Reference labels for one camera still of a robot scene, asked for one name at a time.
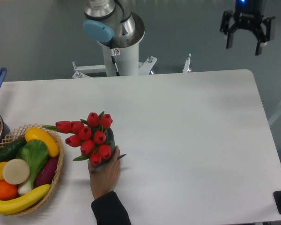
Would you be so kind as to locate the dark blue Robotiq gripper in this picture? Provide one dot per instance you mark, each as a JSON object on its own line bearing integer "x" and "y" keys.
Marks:
{"x": 247, "y": 13}

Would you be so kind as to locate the dark grey ribbed vase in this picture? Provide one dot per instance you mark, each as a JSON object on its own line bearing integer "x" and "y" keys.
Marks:
{"x": 111, "y": 142}

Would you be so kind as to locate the red tulip bouquet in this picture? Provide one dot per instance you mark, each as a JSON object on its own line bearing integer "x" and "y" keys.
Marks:
{"x": 89, "y": 135}

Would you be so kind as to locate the black sleeved forearm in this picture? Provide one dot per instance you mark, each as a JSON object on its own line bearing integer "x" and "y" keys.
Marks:
{"x": 109, "y": 210}

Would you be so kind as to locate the person's hand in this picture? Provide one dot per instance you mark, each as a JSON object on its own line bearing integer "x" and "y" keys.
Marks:
{"x": 103, "y": 181}

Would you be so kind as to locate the green bok choy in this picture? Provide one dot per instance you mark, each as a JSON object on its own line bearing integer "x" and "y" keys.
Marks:
{"x": 35, "y": 154}

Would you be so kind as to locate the purple eggplant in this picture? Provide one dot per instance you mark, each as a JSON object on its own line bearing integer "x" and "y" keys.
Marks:
{"x": 47, "y": 173}

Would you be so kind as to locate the woven wicker basket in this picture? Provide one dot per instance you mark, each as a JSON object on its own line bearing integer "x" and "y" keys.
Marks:
{"x": 19, "y": 133}

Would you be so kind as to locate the green cucumber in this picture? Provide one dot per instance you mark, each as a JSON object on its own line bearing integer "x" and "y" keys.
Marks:
{"x": 10, "y": 151}

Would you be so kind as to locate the beige round disc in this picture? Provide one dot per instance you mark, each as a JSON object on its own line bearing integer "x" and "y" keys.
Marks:
{"x": 16, "y": 171}

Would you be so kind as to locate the orange fruit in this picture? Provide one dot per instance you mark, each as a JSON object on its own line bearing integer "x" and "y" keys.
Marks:
{"x": 8, "y": 191}

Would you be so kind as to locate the yellow banana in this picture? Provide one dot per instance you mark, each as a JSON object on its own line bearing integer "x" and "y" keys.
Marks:
{"x": 23, "y": 202}

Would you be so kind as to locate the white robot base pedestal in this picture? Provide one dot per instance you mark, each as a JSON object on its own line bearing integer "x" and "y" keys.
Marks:
{"x": 118, "y": 30}

